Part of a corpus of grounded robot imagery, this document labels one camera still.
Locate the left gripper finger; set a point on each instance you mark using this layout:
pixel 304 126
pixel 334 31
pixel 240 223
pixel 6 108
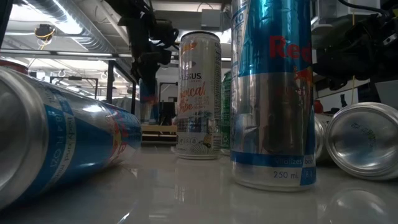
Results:
pixel 150 73
pixel 137 73

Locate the blue silver Red Bull can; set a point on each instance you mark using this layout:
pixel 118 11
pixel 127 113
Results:
pixel 270 109
pixel 148 102
pixel 77 133

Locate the white Celsius tropical print can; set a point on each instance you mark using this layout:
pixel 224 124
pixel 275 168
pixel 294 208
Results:
pixel 199 93
pixel 321 137

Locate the white Celsius can yellow band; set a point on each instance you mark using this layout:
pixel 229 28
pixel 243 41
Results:
pixel 363 140

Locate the green soda can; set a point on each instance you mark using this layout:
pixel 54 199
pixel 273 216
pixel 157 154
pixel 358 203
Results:
pixel 226 109

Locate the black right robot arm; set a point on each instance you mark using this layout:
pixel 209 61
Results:
pixel 388 37

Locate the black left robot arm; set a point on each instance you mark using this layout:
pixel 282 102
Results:
pixel 138 34

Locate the small black stand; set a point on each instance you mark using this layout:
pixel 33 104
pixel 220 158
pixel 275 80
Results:
pixel 343 101

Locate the black background cabinet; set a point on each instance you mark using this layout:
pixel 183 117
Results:
pixel 168 113

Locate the long ceiling light bar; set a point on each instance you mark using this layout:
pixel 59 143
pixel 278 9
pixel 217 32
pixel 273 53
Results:
pixel 226 59
pixel 77 53

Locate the grey ceiling box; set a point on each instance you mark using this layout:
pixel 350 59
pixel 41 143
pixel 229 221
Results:
pixel 210 18

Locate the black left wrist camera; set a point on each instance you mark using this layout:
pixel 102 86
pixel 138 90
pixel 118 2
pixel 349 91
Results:
pixel 166 32

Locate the black metal frame post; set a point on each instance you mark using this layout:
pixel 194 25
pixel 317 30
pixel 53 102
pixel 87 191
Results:
pixel 109 90

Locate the white wall-mounted unit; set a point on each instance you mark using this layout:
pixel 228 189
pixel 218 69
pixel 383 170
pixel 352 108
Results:
pixel 329 12

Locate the thin black background frame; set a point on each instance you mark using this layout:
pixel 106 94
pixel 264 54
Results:
pixel 74 78

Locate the wide silver ventilation duct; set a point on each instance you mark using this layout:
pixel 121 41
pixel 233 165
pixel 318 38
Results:
pixel 77 28

